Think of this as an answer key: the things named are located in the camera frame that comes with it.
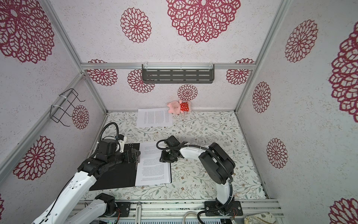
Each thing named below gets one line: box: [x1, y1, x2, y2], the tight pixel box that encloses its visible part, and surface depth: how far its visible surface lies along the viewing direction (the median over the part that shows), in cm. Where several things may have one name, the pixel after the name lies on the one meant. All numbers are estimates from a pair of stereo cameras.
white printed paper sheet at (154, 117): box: [137, 107, 173, 128], surface depth 119 cm
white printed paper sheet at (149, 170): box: [134, 141, 172, 187], surface depth 88 cm
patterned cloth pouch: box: [243, 211, 277, 224], surface depth 70 cm
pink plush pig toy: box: [166, 99, 192, 115], surface depth 118 cm
